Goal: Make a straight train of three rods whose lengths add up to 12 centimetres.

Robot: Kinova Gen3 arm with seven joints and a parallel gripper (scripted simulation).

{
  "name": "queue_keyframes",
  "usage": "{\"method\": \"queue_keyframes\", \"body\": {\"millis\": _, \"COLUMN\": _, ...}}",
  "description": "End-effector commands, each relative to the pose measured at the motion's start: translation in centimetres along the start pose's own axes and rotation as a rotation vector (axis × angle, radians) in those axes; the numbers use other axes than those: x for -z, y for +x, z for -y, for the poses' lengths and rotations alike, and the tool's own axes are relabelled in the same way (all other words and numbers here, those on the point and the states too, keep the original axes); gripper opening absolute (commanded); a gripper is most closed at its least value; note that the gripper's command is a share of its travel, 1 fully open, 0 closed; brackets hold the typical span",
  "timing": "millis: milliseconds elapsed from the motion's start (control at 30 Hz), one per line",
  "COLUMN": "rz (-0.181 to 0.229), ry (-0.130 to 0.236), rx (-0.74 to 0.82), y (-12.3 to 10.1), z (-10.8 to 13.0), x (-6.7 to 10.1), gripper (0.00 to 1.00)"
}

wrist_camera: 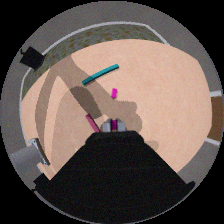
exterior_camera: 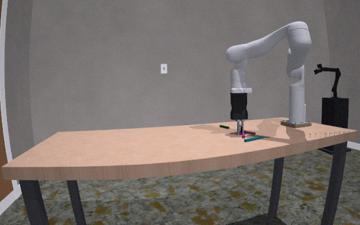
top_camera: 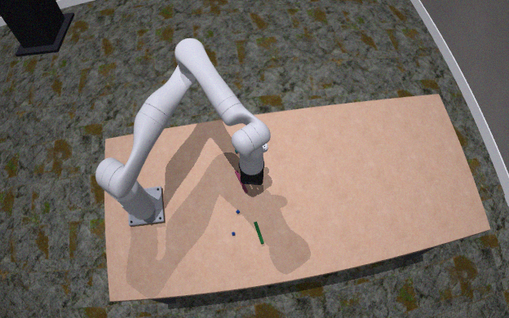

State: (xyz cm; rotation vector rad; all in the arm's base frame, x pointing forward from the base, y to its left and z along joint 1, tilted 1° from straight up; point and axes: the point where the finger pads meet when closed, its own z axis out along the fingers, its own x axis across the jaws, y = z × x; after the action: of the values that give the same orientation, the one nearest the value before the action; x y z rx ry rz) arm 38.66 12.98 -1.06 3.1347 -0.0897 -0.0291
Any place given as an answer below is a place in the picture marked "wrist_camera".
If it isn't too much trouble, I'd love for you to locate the turquoise rod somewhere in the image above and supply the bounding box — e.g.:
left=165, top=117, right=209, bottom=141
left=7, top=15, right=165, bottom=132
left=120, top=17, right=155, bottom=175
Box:
left=82, top=64, right=119, bottom=85

